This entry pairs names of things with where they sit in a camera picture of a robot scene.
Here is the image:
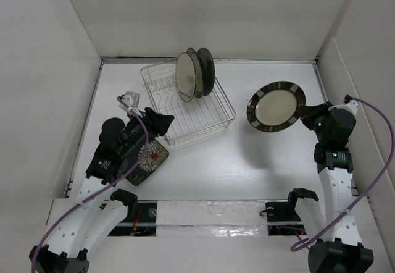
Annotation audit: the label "grey reindeer plate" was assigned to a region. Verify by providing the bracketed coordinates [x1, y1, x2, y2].
[197, 48, 215, 96]

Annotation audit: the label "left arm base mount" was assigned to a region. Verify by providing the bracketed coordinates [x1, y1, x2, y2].
[109, 189, 157, 237]

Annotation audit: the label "cream plate with tree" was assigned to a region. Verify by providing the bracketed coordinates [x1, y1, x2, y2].
[175, 52, 196, 102]

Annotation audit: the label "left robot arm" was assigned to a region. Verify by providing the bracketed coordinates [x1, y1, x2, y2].
[29, 107, 174, 272]

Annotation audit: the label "silver taped front rail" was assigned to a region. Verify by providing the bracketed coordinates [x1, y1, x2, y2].
[117, 199, 306, 237]

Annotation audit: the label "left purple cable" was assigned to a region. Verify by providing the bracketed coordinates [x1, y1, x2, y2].
[30, 96, 149, 273]

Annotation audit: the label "dark patterned rim plate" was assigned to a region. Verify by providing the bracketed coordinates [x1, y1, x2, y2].
[246, 81, 306, 133]

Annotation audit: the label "wire dish rack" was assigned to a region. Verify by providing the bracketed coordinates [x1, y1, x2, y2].
[140, 58, 236, 148]

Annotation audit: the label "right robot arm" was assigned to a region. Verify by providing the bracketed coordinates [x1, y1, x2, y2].
[285, 100, 374, 272]

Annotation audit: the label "purple cable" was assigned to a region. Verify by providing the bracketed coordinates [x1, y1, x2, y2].
[30, 96, 149, 273]
[291, 98, 395, 252]

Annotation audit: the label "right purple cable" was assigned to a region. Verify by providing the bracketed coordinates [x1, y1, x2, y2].
[291, 98, 395, 252]

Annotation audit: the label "black square floral plate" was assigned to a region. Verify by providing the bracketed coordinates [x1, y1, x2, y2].
[126, 138, 170, 186]

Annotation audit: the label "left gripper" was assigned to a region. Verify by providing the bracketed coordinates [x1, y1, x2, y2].
[118, 107, 173, 156]

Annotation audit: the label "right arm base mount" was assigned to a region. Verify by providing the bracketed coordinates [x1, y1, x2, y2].
[259, 188, 318, 236]

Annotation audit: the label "brown rimmed cream plate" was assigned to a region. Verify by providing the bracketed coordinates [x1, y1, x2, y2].
[186, 48, 204, 98]

